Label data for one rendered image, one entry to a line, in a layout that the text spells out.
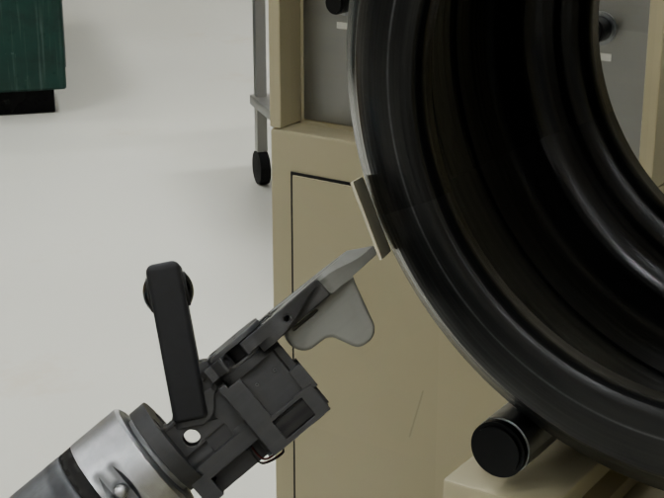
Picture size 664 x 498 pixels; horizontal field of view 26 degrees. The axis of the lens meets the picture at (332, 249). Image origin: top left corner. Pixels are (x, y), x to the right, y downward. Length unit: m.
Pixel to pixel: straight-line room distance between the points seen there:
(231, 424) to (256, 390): 0.03
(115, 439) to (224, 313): 2.75
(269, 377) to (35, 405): 2.31
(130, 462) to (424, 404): 0.99
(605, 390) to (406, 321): 0.96
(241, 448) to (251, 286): 2.92
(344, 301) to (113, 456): 0.19
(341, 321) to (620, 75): 0.80
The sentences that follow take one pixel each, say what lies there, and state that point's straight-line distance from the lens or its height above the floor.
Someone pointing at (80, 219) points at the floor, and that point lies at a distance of 4.56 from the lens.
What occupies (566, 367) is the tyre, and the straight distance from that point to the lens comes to 0.98.
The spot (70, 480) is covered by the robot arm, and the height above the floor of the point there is 0.91.
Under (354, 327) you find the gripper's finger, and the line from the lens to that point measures 1.03.
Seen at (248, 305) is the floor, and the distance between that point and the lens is 3.80.
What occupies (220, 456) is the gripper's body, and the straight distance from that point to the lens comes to 1.03.
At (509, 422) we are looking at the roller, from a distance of 1.07.
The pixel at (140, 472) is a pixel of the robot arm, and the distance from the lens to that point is 1.01.
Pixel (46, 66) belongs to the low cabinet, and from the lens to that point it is 5.86.
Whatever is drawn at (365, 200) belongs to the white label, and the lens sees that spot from 1.05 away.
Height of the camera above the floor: 1.39
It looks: 19 degrees down
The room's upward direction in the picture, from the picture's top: straight up
